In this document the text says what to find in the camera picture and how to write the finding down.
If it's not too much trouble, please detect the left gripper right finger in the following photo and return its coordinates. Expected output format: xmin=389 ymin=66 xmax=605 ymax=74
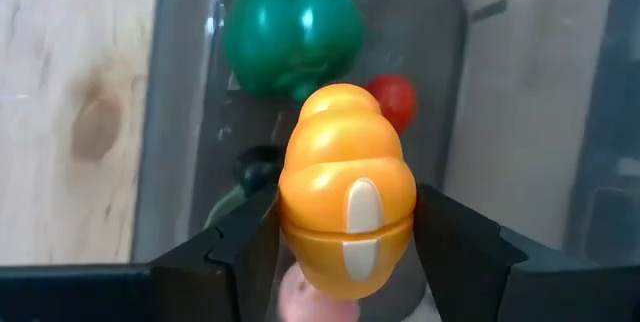
xmin=414 ymin=184 xmax=640 ymax=322

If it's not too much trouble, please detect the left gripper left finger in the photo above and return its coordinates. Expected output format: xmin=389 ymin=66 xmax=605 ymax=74
xmin=0 ymin=184 xmax=281 ymax=322

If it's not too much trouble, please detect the dark plum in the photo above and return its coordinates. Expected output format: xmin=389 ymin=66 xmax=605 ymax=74
xmin=203 ymin=144 xmax=287 ymax=231

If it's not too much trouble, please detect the orange pumpkin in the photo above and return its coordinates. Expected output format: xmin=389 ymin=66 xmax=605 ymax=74
xmin=277 ymin=83 xmax=418 ymax=302

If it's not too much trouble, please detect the red toy cherry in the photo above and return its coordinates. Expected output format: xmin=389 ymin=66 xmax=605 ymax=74
xmin=363 ymin=74 xmax=419 ymax=137

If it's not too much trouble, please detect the green toy bell pepper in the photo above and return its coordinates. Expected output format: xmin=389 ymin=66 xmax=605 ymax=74
xmin=223 ymin=0 xmax=365 ymax=102

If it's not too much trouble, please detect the grey translucent plastic tupperware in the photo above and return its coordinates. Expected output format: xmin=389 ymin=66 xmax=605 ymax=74
xmin=130 ymin=0 xmax=640 ymax=322

